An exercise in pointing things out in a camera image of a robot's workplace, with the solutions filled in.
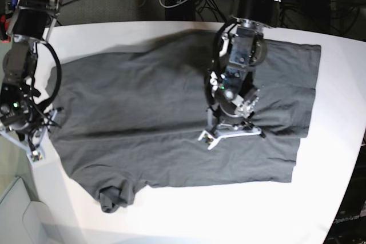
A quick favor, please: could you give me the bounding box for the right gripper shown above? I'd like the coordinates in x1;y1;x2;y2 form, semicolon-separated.
0;106;63;165

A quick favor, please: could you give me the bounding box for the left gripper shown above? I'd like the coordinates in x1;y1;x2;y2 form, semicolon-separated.
197;118;265;150

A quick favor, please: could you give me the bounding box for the dark grey t-shirt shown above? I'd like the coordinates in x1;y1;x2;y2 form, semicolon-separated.
50;31;321;213

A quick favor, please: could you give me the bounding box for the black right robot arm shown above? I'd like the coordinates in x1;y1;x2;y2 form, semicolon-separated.
1;0;63;162

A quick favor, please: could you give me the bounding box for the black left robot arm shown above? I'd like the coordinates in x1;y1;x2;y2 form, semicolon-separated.
198;0;281;150

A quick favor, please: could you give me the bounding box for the red and black clamp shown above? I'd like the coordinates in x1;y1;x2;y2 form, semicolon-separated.
0;14;11;43

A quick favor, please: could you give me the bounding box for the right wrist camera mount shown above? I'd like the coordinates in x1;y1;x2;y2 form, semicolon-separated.
0;106;63;165

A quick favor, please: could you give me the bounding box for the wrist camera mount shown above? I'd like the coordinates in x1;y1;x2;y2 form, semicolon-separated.
0;106;63;165
197;109;266;151

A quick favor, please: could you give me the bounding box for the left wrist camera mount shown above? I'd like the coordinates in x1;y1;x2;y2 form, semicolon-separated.
197;109;266;151

